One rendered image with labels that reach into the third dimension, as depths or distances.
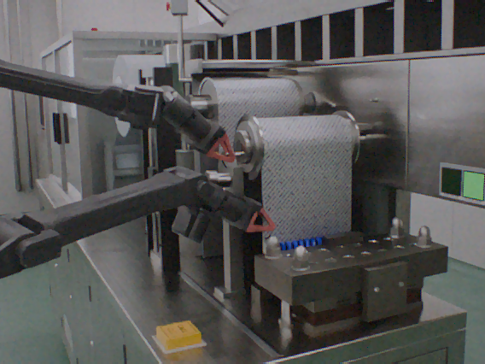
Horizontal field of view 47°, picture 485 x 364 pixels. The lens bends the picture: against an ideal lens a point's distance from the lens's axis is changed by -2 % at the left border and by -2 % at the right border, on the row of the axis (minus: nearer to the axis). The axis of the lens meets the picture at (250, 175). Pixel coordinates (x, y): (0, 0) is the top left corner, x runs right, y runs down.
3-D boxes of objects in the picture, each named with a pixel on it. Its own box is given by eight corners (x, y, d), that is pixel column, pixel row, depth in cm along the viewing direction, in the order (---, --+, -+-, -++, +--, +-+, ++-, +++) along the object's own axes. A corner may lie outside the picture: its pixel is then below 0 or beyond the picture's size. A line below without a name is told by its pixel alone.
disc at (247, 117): (234, 173, 136) (234, 111, 133) (236, 173, 136) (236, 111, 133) (262, 184, 123) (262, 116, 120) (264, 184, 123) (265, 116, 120)
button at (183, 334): (156, 337, 111) (155, 325, 110) (189, 331, 114) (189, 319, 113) (166, 352, 104) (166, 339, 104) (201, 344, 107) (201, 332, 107)
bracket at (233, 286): (213, 292, 135) (208, 166, 131) (237, 288, 138) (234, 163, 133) (220, 299, 131) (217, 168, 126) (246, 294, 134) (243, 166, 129)
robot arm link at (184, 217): (203, 179, 108) (172, 167, 113) (178, 234, 107) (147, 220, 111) (234, 197, 118) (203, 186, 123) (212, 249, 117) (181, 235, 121)
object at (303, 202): (262, 252, 126) (261, 170, 123) (349, 238, 136) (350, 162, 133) (264, 253, 126) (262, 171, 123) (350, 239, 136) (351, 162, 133)
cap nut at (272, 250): (261, 255, 120) (261, 235, 119) (277, 253, 122) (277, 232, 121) (269, 260, 117) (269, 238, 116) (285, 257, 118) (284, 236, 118)
